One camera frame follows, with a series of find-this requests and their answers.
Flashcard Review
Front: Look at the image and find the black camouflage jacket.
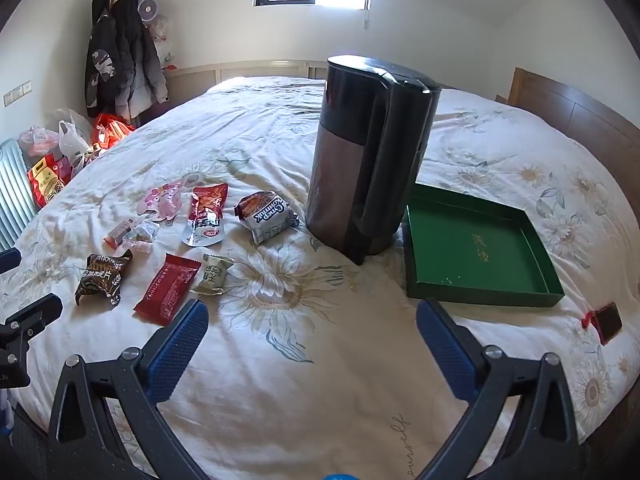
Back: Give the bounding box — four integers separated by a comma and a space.
85, 0, 123, 118

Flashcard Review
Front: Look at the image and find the black and brown electric kettle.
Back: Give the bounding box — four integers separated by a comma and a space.
305, 55, 442, 266

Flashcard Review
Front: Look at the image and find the small round fan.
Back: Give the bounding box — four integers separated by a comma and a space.
136, 0, 161, 26

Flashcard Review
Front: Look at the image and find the wall switch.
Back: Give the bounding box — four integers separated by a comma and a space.
4, 81, 32, 107

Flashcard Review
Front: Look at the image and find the pale green candy packet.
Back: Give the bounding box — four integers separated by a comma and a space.
192, 254, 236, 296

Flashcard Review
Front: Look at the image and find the black and grey puffer jacket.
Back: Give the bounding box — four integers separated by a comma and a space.
111, 0, 169, 120

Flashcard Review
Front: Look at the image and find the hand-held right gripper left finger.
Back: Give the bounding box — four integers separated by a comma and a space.
47, 299, 211, 480

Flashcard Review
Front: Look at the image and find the clear crinkly candy packet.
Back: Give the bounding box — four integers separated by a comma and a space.
125, 221, 161, 256

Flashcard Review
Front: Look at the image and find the red and yellow bag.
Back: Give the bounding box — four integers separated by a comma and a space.
27, 156, 71, 208

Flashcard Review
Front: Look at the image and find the blue and white biscuit packet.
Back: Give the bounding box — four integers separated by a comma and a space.
235, 191, 300, 246

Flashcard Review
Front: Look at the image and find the green shallow tray box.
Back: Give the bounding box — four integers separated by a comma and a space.
402, 182, 566, 308

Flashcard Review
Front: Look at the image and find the hanging pale plastic bag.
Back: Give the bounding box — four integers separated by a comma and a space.
147, 15, 176, 68

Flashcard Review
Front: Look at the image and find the pink and white plastic bag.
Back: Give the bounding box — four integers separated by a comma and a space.
19, 125, 61, 158

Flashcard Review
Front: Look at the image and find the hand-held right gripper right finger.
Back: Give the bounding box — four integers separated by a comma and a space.
415, 299, 593, 480

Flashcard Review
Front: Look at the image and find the red plastic bag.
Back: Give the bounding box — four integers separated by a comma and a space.
91, 112, 137, 148

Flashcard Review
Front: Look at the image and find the wooden headboard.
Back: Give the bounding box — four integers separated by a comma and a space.
495, 66, 640, 161

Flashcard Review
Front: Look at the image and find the clear snack packet with red ends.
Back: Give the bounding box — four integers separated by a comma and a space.
104, 219, 137, 251

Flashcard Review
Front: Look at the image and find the light blue ribbed suitcase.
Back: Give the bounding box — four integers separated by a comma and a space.
0, 138, 42, 251

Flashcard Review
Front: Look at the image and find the dark red snack packet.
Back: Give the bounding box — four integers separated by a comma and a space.
134, 254, 202, 328

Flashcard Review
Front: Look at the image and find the dark brown snack packet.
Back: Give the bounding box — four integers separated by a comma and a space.
75, 250, 133, 306

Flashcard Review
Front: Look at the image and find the floral bed sheet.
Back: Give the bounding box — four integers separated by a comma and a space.
0, 76, 640, 480

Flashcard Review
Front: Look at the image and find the phone with red strap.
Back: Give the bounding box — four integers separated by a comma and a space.
582, 302, 623, 346

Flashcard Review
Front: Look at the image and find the long red and white snack packet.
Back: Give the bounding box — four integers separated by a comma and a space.
181, 182, 229, 247

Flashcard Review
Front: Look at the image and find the beige slatted wall cabinet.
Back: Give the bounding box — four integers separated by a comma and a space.
165, 60, 331, 106

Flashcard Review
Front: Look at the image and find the clear plastic bag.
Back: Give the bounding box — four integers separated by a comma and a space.
70, 144, 107, 178

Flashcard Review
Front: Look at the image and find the pink cartoon snack packet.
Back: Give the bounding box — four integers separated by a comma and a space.
137, 172, 198, 221

